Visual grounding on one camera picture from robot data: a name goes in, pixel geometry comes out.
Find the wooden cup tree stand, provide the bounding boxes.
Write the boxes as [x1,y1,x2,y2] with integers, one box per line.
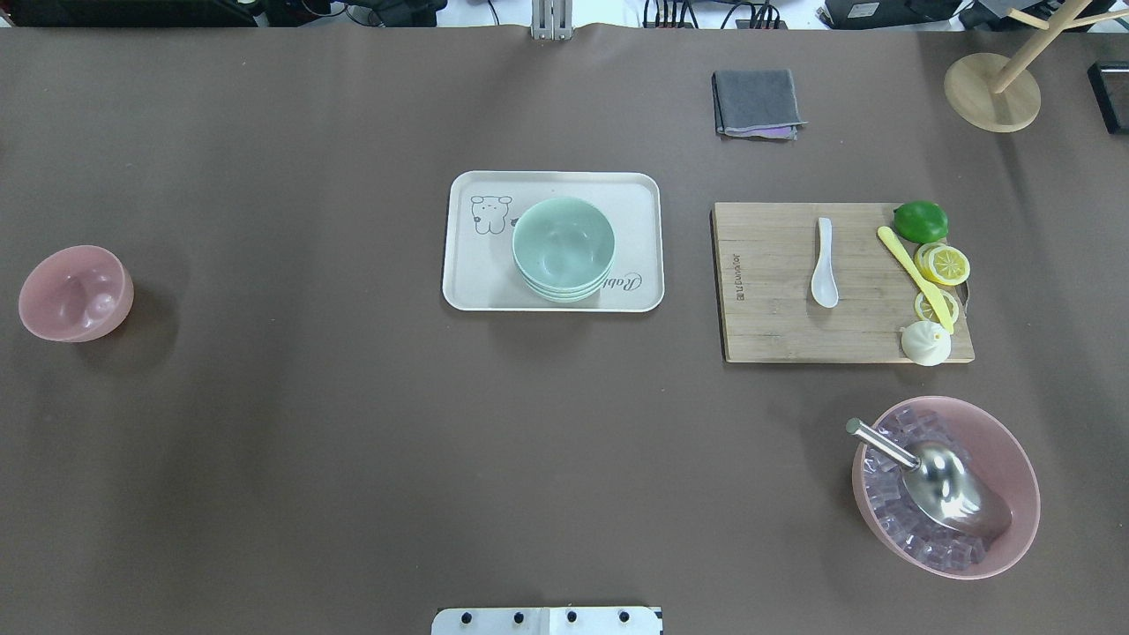
[944,1,1128,133]

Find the large pink bowl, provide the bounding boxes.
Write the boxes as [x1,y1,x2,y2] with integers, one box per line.
[851,395,1042,581]

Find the lower lemon slice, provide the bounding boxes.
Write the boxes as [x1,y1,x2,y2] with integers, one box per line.
[914,289,962,323]

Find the upper lemon slice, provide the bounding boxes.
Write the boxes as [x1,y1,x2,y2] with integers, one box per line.
[914,242,970,287]

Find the green toy lime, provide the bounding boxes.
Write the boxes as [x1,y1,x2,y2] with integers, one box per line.
[893,200,949,244]

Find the small pink bowl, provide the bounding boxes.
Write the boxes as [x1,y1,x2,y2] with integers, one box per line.
[18,245,134,343]

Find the bamboo cutting board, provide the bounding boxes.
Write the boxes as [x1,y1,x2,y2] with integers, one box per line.
[712,202,975,364]

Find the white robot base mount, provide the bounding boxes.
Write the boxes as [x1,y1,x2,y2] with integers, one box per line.
[430,606,664,634]

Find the white ceramic spoon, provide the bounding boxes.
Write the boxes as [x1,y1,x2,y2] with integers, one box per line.
[809,217,840,308]

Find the cream rabbit tray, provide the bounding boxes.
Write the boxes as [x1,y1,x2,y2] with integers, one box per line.
[441,169,665,313]

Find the green bowl stack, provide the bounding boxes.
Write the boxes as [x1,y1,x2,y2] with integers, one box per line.
[511,197,618,303]

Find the lemon slice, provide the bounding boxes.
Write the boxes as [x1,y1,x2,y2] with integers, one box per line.
[914,289,962,323]
[914,242,970,287]

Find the metal ice scoop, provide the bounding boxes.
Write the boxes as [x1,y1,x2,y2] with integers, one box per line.
[844,418,1013,540]

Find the yellow plastic knife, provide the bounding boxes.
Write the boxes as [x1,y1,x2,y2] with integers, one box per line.
[876,226,954,334]

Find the folded grey cloth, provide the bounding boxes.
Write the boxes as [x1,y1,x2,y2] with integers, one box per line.
[711,69,807,140]

